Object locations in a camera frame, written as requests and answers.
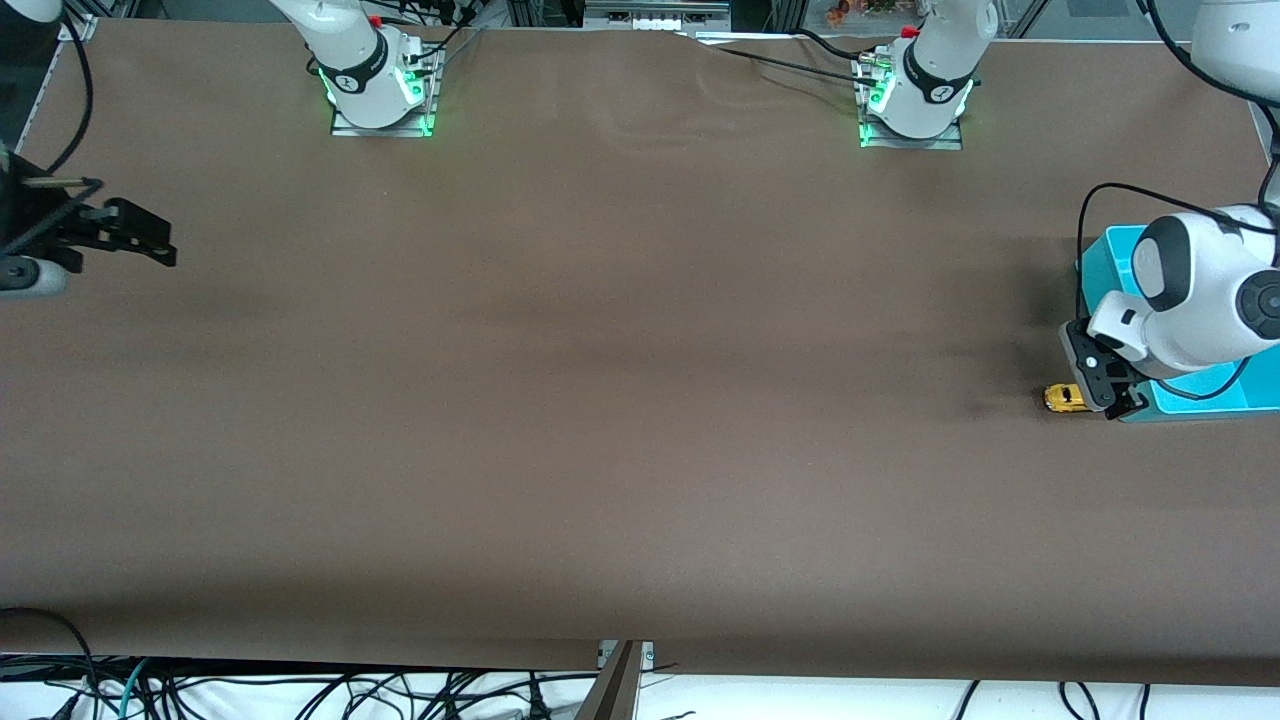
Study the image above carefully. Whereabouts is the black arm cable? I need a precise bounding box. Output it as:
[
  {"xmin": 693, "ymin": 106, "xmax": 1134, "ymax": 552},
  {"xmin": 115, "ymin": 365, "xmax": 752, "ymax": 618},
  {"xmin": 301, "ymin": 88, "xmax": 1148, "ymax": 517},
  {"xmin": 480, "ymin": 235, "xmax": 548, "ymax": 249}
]
[
  {"xmin": 1075, "ymin": 0, "xmax": 1280, "ymax": 403},
  {"xmin": 44, "ymin": 8, "xmax": 94, "ymax": 177}
]

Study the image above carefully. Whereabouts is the short black table cable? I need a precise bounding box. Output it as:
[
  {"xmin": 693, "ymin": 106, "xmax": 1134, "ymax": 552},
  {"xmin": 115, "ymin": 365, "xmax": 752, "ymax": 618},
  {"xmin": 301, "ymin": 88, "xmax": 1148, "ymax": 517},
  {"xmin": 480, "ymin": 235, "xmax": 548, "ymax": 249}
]
[{"xmin": 795, "ymin": 28, "xmax": 866, "ymax": 61}]

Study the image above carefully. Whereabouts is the colourful background item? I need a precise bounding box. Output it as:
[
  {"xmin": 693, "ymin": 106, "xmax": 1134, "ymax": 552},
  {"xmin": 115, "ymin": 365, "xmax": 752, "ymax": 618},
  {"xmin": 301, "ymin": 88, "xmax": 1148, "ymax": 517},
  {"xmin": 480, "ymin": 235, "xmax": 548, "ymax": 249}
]
[{"xmin": 825, "ymin": 0, "xmax": 903, "ymax": 27}]

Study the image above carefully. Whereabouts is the white power strip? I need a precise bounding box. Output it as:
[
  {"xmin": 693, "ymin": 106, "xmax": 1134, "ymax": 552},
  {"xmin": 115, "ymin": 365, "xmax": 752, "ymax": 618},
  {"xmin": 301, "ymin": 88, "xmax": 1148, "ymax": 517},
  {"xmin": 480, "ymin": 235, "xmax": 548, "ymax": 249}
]
[{"xmin": 585, "ymin": 0, "xmax": 731, "ymax": 32}]

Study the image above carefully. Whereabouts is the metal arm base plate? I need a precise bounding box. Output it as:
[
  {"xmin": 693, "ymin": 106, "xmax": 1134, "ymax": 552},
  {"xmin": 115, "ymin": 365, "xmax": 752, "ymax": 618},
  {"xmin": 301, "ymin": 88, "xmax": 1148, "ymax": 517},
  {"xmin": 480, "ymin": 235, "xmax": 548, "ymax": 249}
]
[
  {"xmin": 858, "ymin": 55, "xmax": 965, "ymax": 151},
  {"xmin": 330, "ymin": 45, "xmax": 438, "ymax": 138}
]

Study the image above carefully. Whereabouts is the black base cable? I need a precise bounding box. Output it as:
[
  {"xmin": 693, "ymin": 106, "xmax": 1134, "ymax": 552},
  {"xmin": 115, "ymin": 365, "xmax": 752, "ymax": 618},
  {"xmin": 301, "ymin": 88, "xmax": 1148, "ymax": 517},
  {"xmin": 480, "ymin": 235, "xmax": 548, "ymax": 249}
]
[{"xmin": 405, "ymin": 0, "xmax": 486, "ymax": 63}]

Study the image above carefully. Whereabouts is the brown table cover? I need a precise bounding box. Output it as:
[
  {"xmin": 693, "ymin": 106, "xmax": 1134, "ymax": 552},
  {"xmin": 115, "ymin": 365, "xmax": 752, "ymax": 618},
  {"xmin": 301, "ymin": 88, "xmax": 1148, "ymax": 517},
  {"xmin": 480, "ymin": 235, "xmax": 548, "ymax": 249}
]
[{"xmin": 0, "ymin": 18, "xmax": 1280, "ymax": 687}]

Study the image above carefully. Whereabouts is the teal plastic storage bin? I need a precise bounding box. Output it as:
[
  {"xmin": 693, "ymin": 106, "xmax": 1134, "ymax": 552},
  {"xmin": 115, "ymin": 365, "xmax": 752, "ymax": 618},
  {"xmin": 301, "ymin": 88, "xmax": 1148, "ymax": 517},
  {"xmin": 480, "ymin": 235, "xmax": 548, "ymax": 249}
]
[{"xmin": 1078, "ymin": 225, "xmax": 1280, "ymax": 424}]

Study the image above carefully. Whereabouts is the teal floor cable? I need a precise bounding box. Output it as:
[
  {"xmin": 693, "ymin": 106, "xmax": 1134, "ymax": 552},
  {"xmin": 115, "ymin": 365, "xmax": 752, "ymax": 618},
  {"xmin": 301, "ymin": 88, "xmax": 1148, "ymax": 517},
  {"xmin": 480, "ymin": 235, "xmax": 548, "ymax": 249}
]
[{"xmin": 118, "ymin": 658, "xmax": 153, "ymax": 720}]

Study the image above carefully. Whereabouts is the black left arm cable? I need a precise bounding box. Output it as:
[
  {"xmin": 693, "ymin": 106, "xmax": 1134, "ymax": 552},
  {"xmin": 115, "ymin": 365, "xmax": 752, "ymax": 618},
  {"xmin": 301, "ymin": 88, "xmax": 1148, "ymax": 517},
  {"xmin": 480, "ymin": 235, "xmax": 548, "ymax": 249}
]
[{"xmin": 1075, "ymin": 0, "xmax": 1280, "ymax": 403}]

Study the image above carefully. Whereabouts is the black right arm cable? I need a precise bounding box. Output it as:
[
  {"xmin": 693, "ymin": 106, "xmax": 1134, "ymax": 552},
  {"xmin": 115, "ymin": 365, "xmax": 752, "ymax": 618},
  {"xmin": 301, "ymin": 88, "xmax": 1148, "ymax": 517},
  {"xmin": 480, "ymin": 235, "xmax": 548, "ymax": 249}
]
[{"xmin": 44, "ymin": 8, "xmax": 94, "ymax": 177}]

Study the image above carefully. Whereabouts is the dark frame beam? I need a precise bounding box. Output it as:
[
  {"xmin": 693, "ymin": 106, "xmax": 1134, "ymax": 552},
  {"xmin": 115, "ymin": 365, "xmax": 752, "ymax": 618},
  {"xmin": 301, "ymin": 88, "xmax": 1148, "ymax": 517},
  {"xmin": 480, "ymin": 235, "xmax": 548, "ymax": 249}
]
[{"xmin": 575, "ymin": 642, "xmax": 643, "ymax": 720}]

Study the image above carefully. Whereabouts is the long black table cable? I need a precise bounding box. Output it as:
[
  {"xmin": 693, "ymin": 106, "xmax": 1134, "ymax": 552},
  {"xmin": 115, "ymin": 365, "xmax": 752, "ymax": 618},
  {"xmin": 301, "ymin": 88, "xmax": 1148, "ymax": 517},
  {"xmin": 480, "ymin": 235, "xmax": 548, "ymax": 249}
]
[{"xmin": 675, "ymin": 34, "xmax": 881, "ymax": 81}]

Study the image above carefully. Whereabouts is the black looped floor cable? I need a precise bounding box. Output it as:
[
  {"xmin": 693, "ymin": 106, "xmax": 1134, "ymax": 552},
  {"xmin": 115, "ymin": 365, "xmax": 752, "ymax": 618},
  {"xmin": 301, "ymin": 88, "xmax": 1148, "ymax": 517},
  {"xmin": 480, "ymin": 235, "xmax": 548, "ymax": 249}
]
[{"xmin": 0, "ymin": 606, "xmax": 101, "ymax": 701}]

